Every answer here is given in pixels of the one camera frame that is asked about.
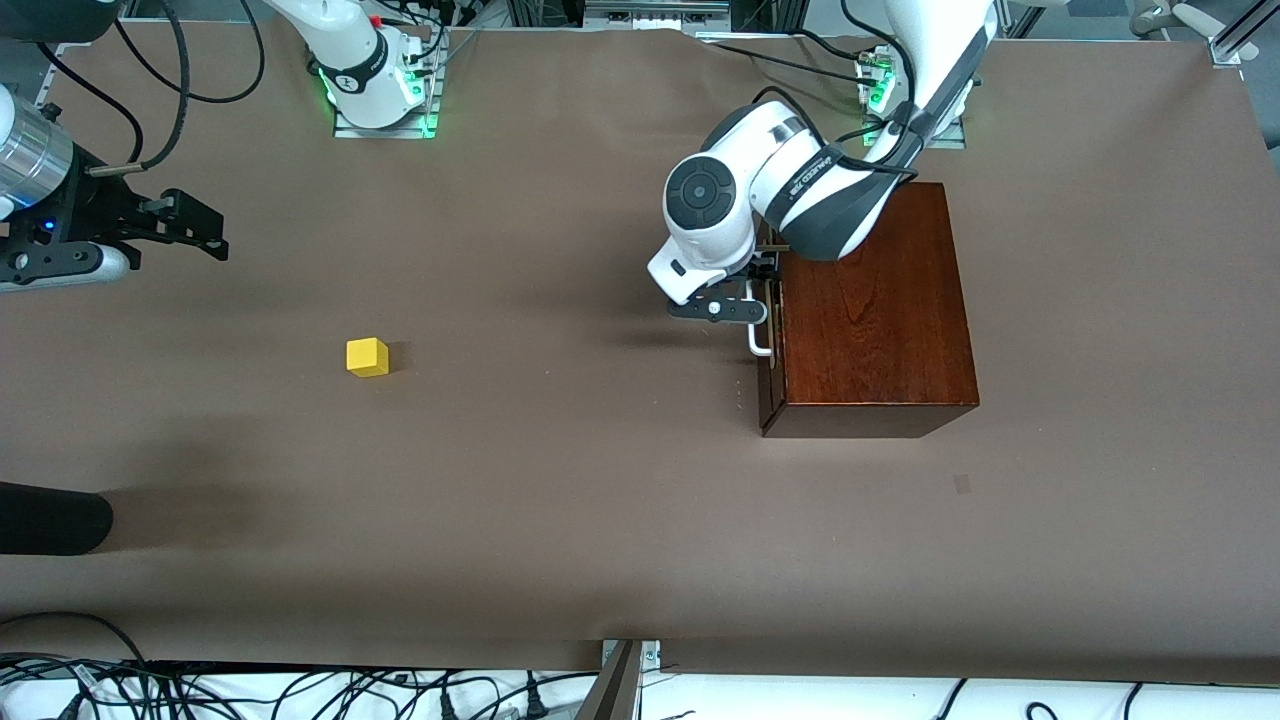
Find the wooden drawer with white handle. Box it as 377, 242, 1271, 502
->
748, 238, 791, 406

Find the yellow wooden cube block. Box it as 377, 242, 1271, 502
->
346, 337, 390, 379

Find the dark brown wooden cabinet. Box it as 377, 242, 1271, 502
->
757, 181, 981, 439

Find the white power strip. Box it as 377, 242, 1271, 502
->
583, 0, 731, 33

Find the brown paper table cover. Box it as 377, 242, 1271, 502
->
0, 20, 1280, 686

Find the black cylindrical object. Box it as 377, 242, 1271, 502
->
0, 482, 114, 556

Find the white sheet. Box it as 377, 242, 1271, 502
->
0, 665, 1280, 720

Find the grey metal beam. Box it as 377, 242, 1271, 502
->
575, 640, 643, 720

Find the grey chair part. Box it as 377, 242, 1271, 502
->
1130, 0, 1236, 46

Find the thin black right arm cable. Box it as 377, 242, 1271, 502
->
35, 40, 149, 166

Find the looping black right arm cable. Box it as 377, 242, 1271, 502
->
112, 0, 269, 104

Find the black right arm gripper cable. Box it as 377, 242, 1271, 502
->
88, 0, 196, 179

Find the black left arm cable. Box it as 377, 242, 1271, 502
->
752, 0, 926, 183

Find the black cable to base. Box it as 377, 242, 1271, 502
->
695, 28, 886, 86

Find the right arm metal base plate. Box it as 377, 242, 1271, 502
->
333, 30, 443, 141

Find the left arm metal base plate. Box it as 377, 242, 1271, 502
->
860, 45, 968, 151

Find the silver metal corner bracket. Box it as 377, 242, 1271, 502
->
600, 638, 663, 673

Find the large black cable loop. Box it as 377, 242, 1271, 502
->
0, 610, 151, 669

